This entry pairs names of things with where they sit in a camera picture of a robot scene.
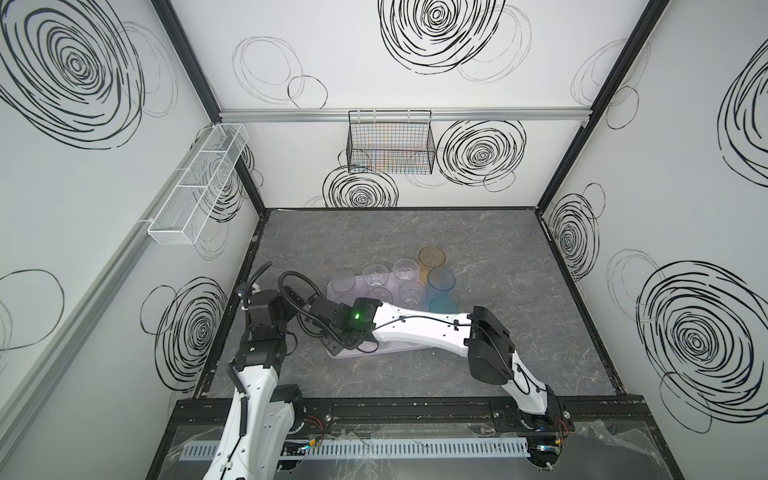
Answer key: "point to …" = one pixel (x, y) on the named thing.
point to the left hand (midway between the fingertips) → (282, 296)
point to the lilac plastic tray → (388, 287)
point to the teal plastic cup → (445, 304)
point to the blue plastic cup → (440, 284)
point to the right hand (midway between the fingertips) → (327, 336)
